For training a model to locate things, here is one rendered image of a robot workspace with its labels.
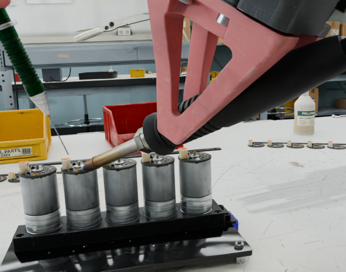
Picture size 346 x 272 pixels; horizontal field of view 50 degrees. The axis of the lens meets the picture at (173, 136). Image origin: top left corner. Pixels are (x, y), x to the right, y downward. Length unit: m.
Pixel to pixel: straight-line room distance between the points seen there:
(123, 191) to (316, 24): 0.17
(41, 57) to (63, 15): 2.19
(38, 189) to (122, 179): 0.06
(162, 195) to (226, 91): 0.13
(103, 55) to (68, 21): 2.20
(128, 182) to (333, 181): 0.24
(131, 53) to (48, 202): 2.29
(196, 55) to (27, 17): 4.57
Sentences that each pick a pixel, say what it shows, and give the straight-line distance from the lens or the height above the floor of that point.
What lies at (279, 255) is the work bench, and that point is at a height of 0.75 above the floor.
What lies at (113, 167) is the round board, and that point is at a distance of 0.26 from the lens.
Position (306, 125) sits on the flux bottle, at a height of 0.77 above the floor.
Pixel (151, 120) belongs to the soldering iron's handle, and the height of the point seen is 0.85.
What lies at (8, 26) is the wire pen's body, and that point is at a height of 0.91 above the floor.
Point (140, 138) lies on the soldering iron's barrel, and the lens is 0.21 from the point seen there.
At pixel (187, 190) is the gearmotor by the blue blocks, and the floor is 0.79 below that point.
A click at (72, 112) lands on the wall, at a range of 4.71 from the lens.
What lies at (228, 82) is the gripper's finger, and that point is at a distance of 0.16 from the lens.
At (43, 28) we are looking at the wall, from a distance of 4.72.
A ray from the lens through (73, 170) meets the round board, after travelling 0.26.
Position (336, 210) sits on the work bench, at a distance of 0.36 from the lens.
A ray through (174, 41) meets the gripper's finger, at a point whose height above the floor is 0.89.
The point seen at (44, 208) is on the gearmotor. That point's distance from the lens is 0.27.
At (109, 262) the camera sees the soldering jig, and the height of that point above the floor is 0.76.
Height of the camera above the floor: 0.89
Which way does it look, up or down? 12 degrees down
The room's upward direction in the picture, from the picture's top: 2 degrees counter-clockwise
